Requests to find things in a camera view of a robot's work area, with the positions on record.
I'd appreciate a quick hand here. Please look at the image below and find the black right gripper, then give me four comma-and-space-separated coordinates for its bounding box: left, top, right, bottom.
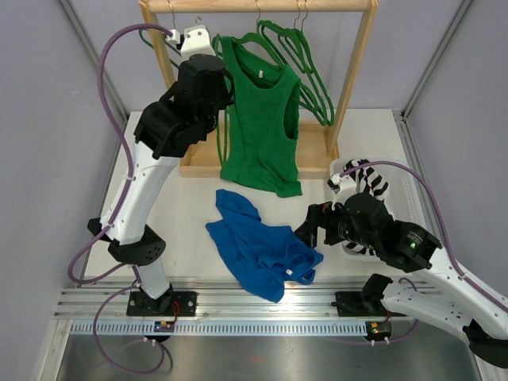
294, 200, 379, 250

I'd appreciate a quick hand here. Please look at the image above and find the blue tank top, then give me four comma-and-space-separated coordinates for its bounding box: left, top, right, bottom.
206, 189, 324, 303

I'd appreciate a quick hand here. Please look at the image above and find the zebra striped tank top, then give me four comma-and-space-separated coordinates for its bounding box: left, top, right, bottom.
342, 166, 390, 257

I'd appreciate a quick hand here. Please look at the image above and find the green hanger with metal hook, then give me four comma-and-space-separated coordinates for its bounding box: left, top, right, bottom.
138, 2, 183, 68

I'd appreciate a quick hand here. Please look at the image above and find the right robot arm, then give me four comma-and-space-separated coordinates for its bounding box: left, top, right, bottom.
295, 193, 507, 368

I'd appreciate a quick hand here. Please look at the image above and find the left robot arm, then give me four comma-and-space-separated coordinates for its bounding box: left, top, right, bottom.
87, 54, 234, 317

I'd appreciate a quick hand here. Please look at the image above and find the green tank top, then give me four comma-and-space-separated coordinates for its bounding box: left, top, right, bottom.
220, 37, 302, 198

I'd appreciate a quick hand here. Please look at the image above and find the empty green hanger front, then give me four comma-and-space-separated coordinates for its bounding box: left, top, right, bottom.
255, 1, 335, 127

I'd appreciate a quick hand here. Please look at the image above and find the wooden clothes rack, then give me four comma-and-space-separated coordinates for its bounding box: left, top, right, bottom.
139, 1, 379, 179

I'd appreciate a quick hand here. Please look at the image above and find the white plastic basket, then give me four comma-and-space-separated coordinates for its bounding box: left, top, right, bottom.
329, 158, 428, 262

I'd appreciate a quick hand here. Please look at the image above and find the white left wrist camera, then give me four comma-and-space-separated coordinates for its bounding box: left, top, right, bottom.
165, 24, 215, 61

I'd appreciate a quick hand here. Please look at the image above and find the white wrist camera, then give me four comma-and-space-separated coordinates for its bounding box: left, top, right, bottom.
326, 173, 357, 210
165, 24, 215, 61

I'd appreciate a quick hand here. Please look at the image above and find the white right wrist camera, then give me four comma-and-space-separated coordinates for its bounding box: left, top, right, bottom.
326, 173, 357, 210

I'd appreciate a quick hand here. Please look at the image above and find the white slotted cable duct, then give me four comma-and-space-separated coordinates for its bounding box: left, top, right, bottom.
71, 320, 367, 337

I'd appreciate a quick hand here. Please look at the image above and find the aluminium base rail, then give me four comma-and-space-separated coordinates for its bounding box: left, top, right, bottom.
53, 275, 437, 321

